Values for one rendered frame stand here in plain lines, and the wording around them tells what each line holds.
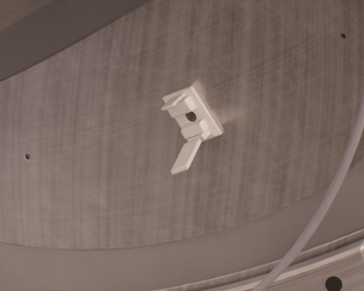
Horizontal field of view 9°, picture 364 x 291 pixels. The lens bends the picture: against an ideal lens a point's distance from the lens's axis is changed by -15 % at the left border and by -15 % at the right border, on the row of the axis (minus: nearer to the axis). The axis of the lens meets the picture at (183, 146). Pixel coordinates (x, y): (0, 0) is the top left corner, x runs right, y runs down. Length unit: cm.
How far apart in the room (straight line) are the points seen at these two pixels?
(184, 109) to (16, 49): 8
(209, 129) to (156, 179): 4
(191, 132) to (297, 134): 5
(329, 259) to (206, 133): 8
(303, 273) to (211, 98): 8
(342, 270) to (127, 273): 13
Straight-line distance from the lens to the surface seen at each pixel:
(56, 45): 91
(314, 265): 96
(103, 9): 89
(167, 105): 95
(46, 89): 100
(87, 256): 104
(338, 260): 95
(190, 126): 96
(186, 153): 95
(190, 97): 95
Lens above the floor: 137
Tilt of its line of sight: 37 degrees down
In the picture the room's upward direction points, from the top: 5 degrees clockwise
